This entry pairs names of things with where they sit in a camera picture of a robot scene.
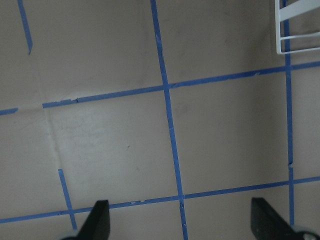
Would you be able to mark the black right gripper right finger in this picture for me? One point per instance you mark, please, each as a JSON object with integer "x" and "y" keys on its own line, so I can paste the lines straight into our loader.
{"x": 267, "y": 224}

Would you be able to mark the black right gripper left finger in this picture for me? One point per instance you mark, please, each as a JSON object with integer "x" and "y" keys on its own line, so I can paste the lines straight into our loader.
{"x": 97, "y": 225}

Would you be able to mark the white wire cup rack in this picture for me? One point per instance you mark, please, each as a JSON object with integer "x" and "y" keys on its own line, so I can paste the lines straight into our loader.
{"x": 297, "y": 26}

